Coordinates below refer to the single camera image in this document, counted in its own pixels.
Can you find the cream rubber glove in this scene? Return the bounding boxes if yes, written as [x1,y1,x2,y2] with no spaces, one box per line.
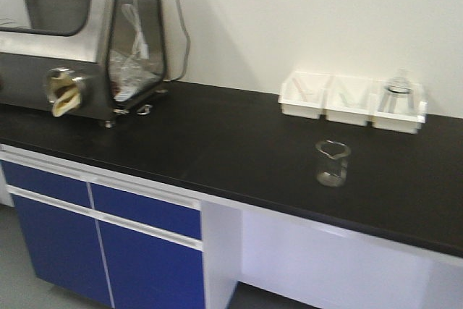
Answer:
[46,71,82,117]

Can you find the stainless steel glove box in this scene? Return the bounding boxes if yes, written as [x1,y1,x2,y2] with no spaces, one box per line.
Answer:
[1,0,167,127]

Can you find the white storage bin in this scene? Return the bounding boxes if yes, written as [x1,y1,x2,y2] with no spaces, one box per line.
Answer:
[278,70,331,119]
[325,75,373,127]
[372,80,428,134]

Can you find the glass flask with black stand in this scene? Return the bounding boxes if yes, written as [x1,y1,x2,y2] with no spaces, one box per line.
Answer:
[378,69,415,114]

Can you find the right white storage bin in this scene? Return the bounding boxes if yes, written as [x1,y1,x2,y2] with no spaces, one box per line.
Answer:
[372,80,428,134]

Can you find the middle white storage bin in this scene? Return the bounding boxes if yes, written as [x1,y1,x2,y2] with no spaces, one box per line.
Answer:
[325,75,373,127]

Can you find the blue white lab cabinet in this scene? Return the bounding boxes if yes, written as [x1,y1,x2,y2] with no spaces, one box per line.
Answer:
[1,145,462,308]

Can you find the left white storage bin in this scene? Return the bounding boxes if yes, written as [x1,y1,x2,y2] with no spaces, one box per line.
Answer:
[278,70,331,119]

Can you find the grey hose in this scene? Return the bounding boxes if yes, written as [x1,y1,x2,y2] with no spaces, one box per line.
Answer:
[165,0,192,82]

